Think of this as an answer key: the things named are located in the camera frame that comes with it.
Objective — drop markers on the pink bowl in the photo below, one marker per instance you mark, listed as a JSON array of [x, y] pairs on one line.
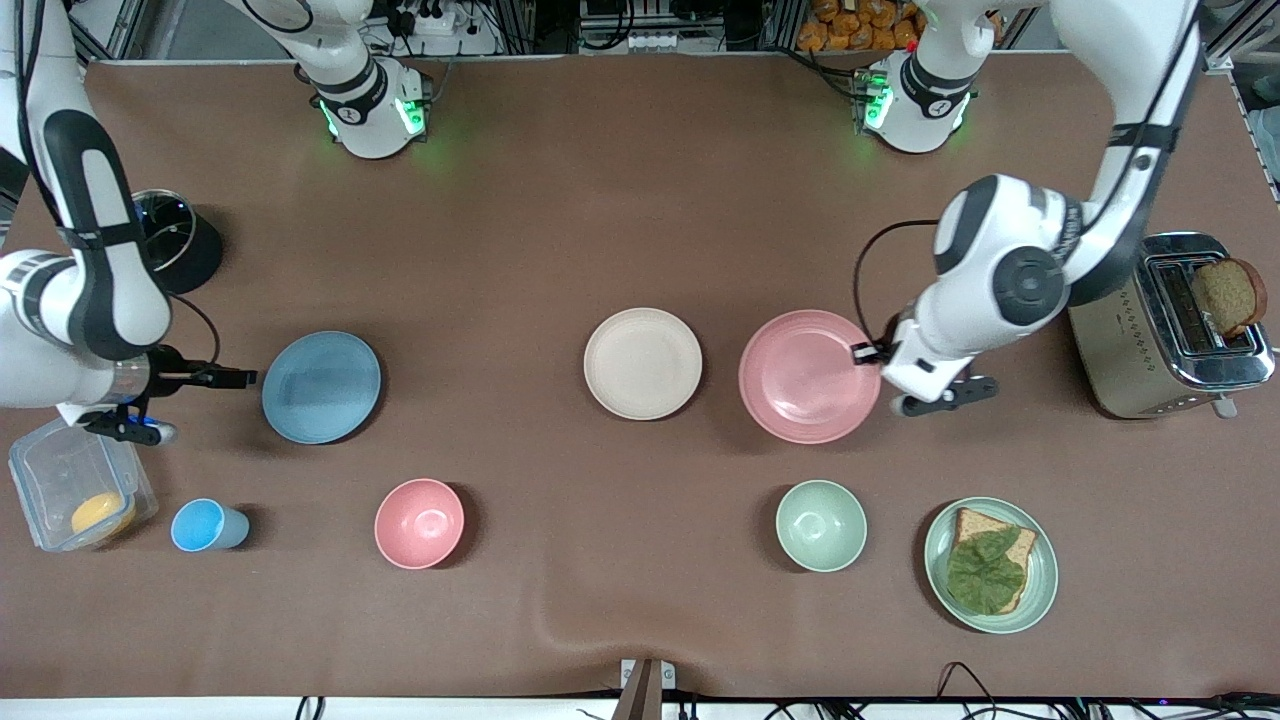
[[419, 524]]

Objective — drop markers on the green bowl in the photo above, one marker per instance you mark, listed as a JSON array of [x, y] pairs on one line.
[[821, 526]]

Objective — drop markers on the beige chrome toaster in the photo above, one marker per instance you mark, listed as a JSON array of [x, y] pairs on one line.
[[1120, 350]]

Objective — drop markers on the metal table edge bracket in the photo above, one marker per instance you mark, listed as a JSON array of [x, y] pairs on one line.
[[647, 685]]

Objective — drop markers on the glass lid with blue knob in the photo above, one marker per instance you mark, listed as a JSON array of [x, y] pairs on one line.
[[165, 225]]

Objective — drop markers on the orange round food piece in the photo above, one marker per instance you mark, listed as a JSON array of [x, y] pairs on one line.
[[102, 513]]

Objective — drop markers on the brown table cover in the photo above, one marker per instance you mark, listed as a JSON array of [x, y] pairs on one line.
[[560, 220]]

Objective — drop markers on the green plate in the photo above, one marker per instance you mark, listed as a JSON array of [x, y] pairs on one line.
[[1040, 590]]

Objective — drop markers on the pink plate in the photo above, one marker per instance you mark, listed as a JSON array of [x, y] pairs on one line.
[[805, 378]]

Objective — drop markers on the aluminium frame rail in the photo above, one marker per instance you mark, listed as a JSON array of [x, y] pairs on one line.
[[1235, 45], [110, 30]]

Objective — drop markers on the blue plate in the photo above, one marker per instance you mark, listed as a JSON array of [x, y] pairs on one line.
[[321, 387]]

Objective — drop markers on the clear plastic container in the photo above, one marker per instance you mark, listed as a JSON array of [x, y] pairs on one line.
[[50, 490]]

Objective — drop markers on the toast slice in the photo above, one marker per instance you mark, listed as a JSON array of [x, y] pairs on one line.
[[1230, 295]]

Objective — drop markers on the white power strip with plugs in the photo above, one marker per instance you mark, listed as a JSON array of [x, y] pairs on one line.
[[445, 22]]

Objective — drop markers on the green lettuce leaf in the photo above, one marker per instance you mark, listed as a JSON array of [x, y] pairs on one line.
[[985, 575]]

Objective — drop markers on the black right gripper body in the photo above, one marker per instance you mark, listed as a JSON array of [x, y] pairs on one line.
[[172, 374]]

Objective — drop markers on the blue cup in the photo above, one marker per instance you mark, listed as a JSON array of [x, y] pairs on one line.
[[205, 526]]

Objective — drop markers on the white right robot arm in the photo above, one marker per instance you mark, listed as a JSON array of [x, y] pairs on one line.
[[100, 290]]

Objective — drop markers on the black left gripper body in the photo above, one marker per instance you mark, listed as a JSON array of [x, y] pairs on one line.
[[886, 351]]

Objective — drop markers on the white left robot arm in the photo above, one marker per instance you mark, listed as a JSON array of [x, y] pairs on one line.
[[1010, 285]]

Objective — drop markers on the beige plate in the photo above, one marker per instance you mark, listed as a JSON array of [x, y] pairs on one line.
[[643, 363]]

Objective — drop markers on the bag of orange buns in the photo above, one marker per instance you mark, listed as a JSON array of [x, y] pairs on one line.
[[850, 25]]

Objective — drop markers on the brown bread slice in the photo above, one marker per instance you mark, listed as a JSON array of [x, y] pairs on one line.
[[972, 525]]

